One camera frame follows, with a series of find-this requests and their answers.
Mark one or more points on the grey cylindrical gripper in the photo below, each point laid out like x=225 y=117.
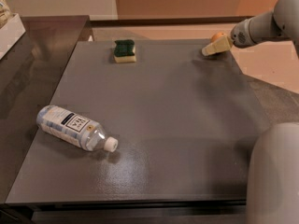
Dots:
x=239 y=35

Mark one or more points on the orange fruit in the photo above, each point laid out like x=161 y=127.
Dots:
x=217 y=36

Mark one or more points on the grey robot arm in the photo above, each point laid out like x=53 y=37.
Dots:
x=273 y=182

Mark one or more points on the grey metal table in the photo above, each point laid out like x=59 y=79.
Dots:
x=186 y=125

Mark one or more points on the green and yellow sponge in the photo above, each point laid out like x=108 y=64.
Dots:
x=124 y=52

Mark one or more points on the clear plastic water bottle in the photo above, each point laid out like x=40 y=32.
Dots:
x=75 y=129

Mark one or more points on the dark brown side table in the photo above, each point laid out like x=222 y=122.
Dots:
x=29 y=75

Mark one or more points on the white box on side table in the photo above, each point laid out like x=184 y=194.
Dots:
x=10 y=33

